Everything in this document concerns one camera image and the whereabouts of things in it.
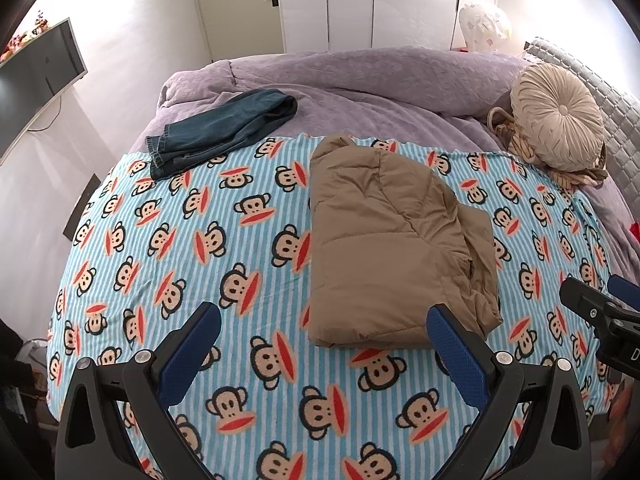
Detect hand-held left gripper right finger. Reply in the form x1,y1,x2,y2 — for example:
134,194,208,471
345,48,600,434
426,302,593,480

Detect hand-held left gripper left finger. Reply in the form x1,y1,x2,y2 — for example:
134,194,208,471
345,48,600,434
54,301,223,480

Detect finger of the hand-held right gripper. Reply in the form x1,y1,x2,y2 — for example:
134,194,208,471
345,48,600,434
559,276,609,333
606,274,640,313

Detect tan quilted jacket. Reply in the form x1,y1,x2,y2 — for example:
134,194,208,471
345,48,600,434
304,133,504,350

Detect blue striped monkey print blanket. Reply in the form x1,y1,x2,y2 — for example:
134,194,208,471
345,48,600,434
46,132,623,480

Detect grey quilted headboard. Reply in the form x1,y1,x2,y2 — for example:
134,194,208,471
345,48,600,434
522,37,640,196

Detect beige round pleated cushion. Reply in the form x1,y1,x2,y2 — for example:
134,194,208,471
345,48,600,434
511,64,607,171

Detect dark furniture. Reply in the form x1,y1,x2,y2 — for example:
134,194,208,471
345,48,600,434
0,317,56,480

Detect dark blue jeans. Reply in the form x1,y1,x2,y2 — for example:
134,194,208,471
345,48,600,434
145,88,299,181

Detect purple duvet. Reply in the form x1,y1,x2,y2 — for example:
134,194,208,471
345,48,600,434
156,46,640,281

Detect white door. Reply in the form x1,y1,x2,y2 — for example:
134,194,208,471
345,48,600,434
192,0,286,63

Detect white wardrobe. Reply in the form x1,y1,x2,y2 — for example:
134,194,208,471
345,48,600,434
275,0,501,53

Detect colourful toy figures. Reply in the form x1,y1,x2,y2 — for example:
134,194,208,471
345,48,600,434
0,15,51,61

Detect wall television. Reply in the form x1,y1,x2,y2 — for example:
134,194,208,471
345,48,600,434
0,17,87,166

